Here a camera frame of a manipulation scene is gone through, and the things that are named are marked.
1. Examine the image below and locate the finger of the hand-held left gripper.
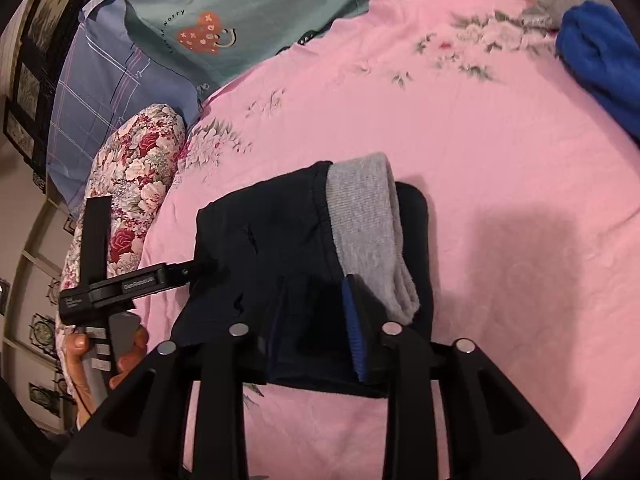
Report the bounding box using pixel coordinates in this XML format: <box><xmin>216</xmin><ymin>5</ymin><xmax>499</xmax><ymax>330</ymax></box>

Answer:
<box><xmin>166</xmin><ymin>259</ymin><xmax>205</xmax><ymax>289</ymax></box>

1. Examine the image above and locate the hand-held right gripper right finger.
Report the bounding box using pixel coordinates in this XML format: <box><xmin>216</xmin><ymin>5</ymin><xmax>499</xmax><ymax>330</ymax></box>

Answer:
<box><xmin>341</xmin><ymin>273</ymin><xmax>582</xmax><ymax>480</ymax></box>

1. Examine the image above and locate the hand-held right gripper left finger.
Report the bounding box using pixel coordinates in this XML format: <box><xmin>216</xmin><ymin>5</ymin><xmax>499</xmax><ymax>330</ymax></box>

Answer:
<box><xmin>50</xmin><ymin>322</ymin><xmax>268</xmax><ymax>480</ymax></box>

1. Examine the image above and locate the dark navy pants grey waistband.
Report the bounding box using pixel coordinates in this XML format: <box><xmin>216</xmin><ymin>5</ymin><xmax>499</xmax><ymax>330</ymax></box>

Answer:
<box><xmin>172</xmin><ymin>152</ymin><xmax>431</xmax><ymax>400</ymax></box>

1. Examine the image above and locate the person's left forearm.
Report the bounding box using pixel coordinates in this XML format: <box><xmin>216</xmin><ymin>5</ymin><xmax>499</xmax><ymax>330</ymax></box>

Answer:
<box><xmin>73</xmin><ymin>385</ymin><xmax>103</xmax><ymax>434</ymax></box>

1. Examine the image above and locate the person's left hand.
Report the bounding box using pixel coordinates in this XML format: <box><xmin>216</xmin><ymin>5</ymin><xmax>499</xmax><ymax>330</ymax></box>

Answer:
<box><xmin>64</xmin><ymin>326</ymin><xmax>149</xmax><ymax>401</ymax></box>

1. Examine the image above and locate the white panelled wardrobe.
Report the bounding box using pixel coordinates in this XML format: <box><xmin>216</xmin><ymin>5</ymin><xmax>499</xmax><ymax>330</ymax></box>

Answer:
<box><xmin>0</xmin><ymin>200</ymin><xmax>76</xmax><ymax>432</ymax></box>

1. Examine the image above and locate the red floral pillow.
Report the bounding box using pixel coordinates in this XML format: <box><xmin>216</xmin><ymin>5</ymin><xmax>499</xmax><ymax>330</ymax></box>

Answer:
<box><xmin>55</xmin><ymin>103</ymin><xmax>187</xmax><ymax>403</ymax></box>

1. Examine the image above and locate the blue plaid pillow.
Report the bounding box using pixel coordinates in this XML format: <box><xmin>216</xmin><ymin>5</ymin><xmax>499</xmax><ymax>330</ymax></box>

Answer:
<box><xmin>46</xmin><ymin>0</ymin><xmax>207</xmax><ymax>217</ymax></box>

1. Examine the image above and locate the pink floral bedsheet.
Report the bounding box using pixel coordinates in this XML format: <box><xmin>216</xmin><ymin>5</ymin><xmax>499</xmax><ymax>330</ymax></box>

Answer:
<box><xmin>135</xmin><ymin>0</ymin><xmax>640</xmax><ymax>480</ymax></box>

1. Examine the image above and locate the green printed duvet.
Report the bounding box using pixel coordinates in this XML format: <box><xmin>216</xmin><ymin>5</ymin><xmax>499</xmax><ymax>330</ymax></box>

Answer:
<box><xmin>95</xmin><ymin>0</ymin><xmax>568</xmax><ymax>107</ymax></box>

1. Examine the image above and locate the blue cloth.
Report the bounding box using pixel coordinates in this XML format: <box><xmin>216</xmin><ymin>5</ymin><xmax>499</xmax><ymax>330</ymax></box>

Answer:
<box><xmin>555</xmin><ymin>1</ymin><xmax>640</xmax><ymax>145</ymax></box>

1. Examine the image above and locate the black framed wall panel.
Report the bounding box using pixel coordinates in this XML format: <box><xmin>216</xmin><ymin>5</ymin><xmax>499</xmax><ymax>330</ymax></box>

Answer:
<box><xmin>0</xmin><ymin>0</ymin><xmax>96</xmax><ymax>196</ymax></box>

